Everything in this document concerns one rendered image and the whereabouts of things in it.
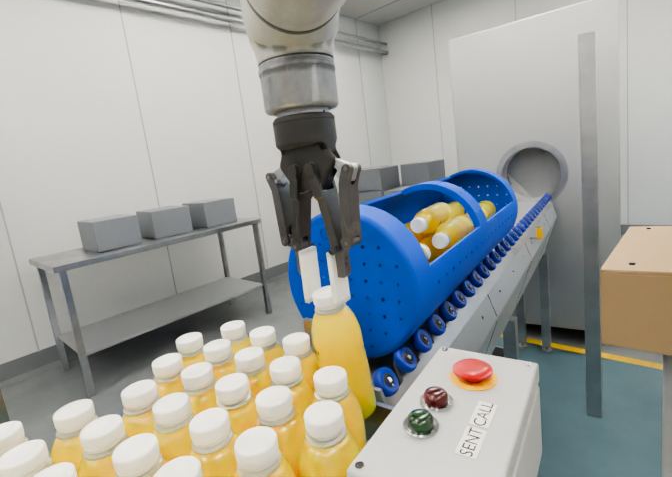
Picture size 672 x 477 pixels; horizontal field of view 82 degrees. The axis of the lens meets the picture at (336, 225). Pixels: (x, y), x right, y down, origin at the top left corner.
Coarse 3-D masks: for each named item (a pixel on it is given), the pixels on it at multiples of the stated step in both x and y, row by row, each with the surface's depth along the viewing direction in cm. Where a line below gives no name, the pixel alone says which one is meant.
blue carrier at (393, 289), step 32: (416, 192) 119; (448, 192) 98; (480, 192) 138; (512, 192) 131; (320, 224) 72; (384, 224) 66; (480, 224) 96; (512, 224) 130; (320, 256) 73; (352, 256) 69; (384, 256) 65; (416, 256) 66; (448, 256) 76; (480, 256) 97; (352, 288) 70; (384, 288) 67; (416, 288) 63; (448, 288) 78; (384, 320) 68; (416, 320) 65; (384, 352) 69
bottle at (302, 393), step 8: (272, 384) 48; (280, 384) 48; (288, 384) 48; (296, 384) 48; (304, 384) 49; (296, 392) 47; (304, 392) 48; (312, 392) 49; (296, 400) 47; (304, 400) 47; (296, 408) 47; (304, 408) 47
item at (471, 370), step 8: (464, 360) 38; (472, 360) 38; (480, 360) 38; (456, 368) 37; (464, 368) 37; (472, 368) 37; (480, 368) 37; (488, 368) 36; (464, 376) 36; (472, 376) 36; (480, 376) 36; (488, 376) 36
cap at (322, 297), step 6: (324, 288) 52; (330, 288) 51; (312, 294) 50; (318, 294) 50; (324, 294) 50; (330, 294) 49; (318, 300) 49; (324, 300) 49; (330, 300) 49; (318, 306) 49; (324, 306) 49; (330, 306) 49
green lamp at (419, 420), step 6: (408, 414) 32; (414, 414) 31; (420, 414) 31; (426, 414) 31; (408, 420) 31; (414, 420) 31; (420, 420) 31; (426, 420) 31; (432, 420) 31; (408, 426) 31; (414, 426) 31; (420, 426) 30; (426, 426) 30; (432, 426) 31; (420, 432) 30; (426, 432) 30
